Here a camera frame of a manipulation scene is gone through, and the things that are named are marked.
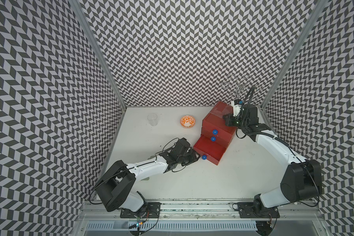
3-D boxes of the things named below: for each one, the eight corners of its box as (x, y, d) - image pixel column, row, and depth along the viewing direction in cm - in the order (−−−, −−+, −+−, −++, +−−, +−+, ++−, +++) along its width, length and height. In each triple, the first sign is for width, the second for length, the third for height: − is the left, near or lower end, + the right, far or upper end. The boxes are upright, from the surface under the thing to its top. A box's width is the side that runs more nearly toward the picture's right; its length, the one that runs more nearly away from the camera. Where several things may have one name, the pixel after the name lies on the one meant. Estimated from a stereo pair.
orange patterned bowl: (180, 128, 108) (180, 124, 104) (180, 119, 113) (180, 115, 109) (195, 128, 108) (196, 124, 104) (195, 119, 113) (195, 115, 109)
